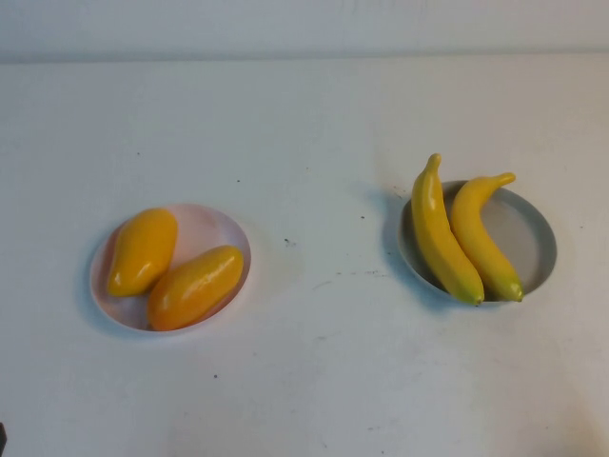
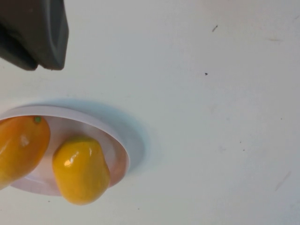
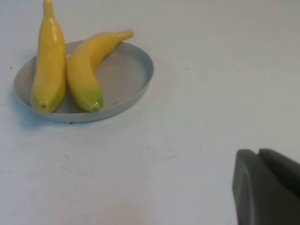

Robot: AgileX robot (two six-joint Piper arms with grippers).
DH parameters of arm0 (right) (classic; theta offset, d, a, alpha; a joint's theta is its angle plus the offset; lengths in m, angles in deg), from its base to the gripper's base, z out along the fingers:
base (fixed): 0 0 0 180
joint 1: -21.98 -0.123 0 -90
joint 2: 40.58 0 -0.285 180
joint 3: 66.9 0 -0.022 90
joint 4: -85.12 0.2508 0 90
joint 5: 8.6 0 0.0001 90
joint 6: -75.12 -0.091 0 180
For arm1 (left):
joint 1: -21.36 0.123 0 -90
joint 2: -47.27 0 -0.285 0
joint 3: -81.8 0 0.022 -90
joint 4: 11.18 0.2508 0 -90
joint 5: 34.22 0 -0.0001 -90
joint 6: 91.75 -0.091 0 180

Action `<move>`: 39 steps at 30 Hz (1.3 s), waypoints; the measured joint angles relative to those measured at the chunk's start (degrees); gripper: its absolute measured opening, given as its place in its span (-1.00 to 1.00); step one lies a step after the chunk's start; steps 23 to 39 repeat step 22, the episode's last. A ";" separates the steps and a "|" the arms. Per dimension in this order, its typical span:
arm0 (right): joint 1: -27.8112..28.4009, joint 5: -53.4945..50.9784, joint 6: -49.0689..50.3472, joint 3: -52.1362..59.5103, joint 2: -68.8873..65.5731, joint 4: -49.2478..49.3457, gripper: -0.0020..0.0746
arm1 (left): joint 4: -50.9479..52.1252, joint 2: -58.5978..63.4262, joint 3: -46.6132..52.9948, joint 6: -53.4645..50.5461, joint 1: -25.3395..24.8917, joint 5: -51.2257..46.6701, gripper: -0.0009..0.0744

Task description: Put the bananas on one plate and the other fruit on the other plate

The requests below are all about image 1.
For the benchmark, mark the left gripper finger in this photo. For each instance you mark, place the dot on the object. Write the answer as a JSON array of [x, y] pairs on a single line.
[[3, 433]]

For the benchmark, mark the yellow plastic mango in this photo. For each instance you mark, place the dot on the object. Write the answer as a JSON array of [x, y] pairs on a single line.
[[143, 247]]

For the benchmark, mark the yellow mango with orange end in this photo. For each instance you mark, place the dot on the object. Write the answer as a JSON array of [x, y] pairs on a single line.
[[200, 285]]

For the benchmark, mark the long yellow plastic banana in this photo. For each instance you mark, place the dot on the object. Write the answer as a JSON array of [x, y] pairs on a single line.
[[438, 238]]

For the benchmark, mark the short yellow plastic banana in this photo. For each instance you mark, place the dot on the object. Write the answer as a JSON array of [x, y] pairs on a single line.
[[480, 243]]

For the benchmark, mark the pink round plate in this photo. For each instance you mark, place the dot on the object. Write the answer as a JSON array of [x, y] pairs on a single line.
[[204, 228]]

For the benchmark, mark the grey-blue round plate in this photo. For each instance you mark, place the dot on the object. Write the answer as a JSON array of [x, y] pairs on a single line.
[[523, 238]]

